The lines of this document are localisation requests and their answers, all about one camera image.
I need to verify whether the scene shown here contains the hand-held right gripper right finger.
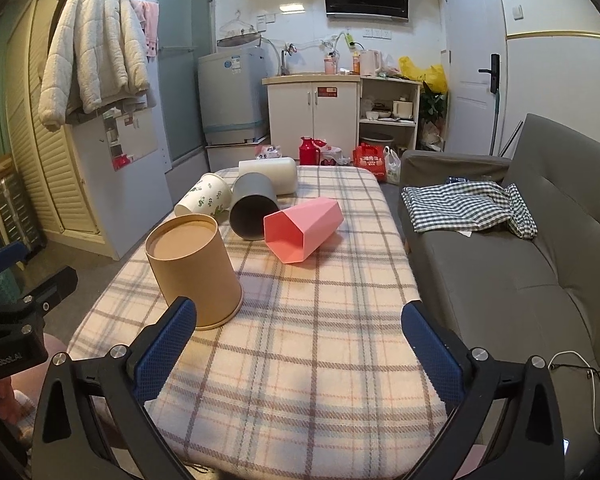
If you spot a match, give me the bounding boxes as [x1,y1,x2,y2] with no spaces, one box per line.
[401,301,566,480]

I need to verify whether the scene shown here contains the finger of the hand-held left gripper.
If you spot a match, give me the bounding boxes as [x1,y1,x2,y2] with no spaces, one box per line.
[15,266,79,320]
[0,241,29,295]

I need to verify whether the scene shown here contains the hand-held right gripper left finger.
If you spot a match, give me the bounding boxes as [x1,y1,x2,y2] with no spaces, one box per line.
[31,296,201,480]

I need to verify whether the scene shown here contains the brown paper cup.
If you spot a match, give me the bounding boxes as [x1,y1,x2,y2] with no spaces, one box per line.
[146,214,244,331]

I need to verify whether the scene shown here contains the white floral paper cup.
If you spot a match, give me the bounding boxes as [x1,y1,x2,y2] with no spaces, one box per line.
[174,173,233,220]

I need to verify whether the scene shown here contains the grey cup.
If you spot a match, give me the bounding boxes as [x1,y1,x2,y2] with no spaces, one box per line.
[228,172,281,241]

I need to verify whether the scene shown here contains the pink hexagonal cup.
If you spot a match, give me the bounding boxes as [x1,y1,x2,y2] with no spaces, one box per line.
[263,197,344,265]

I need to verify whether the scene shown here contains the plain white cup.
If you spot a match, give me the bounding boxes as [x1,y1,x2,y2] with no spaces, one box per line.
[238,157,298,196]

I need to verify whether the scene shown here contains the person's left hand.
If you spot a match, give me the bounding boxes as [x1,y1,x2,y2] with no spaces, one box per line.
[0,376,34,428]

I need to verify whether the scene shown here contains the louvred wardrobe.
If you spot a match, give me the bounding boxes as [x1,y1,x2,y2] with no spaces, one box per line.
[4,0,102,235]

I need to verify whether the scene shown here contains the grey sofa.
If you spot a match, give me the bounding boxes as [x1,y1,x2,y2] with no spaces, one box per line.
[397,113,600,463]

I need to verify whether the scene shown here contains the plaid blanket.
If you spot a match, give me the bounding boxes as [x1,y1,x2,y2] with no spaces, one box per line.
[66,165,457,477]

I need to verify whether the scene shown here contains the white refrigerator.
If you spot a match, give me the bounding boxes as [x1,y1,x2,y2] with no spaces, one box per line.
[66,104,175,261]

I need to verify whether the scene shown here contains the checked cloth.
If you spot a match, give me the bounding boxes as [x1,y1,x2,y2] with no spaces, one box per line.
[401,182,539,240]

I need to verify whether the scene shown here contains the white plastic bag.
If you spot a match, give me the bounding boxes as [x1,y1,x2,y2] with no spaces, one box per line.
[383,146,403,185]

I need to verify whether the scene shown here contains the red shopping bag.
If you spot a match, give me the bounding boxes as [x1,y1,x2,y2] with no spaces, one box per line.
[352,143,389,182]

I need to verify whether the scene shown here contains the grey cooking pot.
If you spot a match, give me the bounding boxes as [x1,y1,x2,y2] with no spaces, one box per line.
[359,132,397,154]

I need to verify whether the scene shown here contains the white puffer jacket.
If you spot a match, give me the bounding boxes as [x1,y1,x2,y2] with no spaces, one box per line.
[38,0,151,129]

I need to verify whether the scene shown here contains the red thermos jug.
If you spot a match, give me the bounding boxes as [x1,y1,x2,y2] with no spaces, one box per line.
[299,136,327,166]

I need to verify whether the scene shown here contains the green potted plant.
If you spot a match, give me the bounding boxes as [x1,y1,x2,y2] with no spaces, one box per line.
[422,86,449,122]

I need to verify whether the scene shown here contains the open shelf unit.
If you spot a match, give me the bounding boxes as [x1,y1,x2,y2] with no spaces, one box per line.
[358,77,423,155]

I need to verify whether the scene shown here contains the white washing machine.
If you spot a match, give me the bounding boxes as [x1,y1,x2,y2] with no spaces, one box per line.
[197,45,270,147]

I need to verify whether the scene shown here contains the frosted glass door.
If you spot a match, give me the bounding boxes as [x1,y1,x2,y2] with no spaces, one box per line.
[157,0,217,167]

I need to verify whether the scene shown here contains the white sink cabinet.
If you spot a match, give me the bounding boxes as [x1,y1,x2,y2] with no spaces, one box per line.
[262,73,362,164]

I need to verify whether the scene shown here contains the yellow plastic bag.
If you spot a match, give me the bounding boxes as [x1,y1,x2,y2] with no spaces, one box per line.
[398,56,449,94]

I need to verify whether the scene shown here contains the white electric kettle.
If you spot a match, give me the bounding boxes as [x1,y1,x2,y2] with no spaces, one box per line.
[359,49,384,76]

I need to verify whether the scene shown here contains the metal faucet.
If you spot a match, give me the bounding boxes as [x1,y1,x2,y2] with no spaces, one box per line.
[279,42,299,74]

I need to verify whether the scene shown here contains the white door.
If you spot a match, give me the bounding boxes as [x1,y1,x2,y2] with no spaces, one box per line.
[440,0,512,157]

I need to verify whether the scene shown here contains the green mop handle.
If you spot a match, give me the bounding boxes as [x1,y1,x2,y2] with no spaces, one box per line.
[491,80,504,157]

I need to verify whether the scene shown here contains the black door handle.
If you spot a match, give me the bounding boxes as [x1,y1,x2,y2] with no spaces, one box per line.
[479,53,501,94]

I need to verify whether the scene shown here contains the wire clothes hanger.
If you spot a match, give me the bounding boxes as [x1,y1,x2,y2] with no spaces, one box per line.
[218,9,257,37]

